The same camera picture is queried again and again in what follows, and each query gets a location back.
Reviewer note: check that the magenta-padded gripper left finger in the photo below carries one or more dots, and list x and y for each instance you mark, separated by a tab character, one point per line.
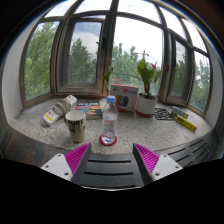
58	165

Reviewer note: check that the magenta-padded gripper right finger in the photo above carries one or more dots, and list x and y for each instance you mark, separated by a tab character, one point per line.
163	166

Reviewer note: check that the clear blue-capped water bottle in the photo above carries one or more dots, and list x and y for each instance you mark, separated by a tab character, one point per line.
109	121

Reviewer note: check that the white printed paper cup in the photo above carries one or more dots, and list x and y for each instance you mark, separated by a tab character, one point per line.
76	128

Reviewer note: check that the long yellow black box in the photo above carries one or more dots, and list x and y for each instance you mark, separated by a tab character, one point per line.
186	123

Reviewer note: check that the flat round red coaster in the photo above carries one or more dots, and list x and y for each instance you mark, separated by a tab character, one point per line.
101	141

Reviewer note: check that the black lattice trivet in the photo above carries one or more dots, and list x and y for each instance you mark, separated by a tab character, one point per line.
164	114

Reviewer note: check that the green plant in white pot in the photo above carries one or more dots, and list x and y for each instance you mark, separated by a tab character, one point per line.
145	106

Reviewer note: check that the dark colourful book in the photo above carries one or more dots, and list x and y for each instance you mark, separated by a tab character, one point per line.
89	109

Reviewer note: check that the white red filament spool box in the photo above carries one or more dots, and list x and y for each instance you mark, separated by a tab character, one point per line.
128	100

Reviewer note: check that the brown framed bay window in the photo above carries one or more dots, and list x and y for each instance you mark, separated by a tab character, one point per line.
108	50

